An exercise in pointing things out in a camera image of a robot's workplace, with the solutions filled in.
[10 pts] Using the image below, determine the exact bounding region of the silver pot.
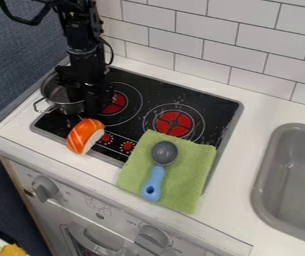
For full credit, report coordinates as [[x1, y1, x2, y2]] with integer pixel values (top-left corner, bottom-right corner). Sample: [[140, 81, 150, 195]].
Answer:
[[31, 71, 90, 116]]

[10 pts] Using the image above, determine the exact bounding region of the green cloth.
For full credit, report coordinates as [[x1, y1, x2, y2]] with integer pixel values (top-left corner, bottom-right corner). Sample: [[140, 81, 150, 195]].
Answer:
[[115, 128, 218, 215]]

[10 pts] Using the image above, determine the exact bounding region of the blue and grey scoop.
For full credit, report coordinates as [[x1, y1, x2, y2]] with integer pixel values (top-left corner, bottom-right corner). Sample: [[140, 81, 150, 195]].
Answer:
[[139, 140, 181, 203]]

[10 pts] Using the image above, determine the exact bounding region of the toy sink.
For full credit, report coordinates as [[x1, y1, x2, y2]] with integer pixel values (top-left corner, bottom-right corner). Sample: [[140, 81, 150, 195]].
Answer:
[[249, 122, 305, 248]]

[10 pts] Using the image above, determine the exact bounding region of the yellow toy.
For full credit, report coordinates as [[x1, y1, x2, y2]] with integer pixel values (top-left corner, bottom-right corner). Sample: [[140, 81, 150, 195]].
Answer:
[[0, 243, 30, 256]]

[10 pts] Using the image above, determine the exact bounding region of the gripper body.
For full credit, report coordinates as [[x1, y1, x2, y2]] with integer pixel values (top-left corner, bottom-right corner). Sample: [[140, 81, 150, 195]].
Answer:
[[53, 49, 112, 90]]

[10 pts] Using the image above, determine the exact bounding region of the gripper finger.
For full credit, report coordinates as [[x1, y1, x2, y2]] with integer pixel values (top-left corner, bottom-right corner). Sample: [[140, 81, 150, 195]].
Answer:
[[83, 87, 116, 118], [65, 83, 87, 104]]

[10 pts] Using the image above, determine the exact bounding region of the toy stove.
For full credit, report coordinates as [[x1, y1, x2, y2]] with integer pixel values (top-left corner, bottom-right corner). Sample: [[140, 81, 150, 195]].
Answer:
[[29, 65, 245, 188]]

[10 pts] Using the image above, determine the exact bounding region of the orange toy sushi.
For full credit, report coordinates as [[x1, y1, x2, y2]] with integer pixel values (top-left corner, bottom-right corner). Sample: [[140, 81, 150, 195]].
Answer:
[[65, 118, 107, 156]]

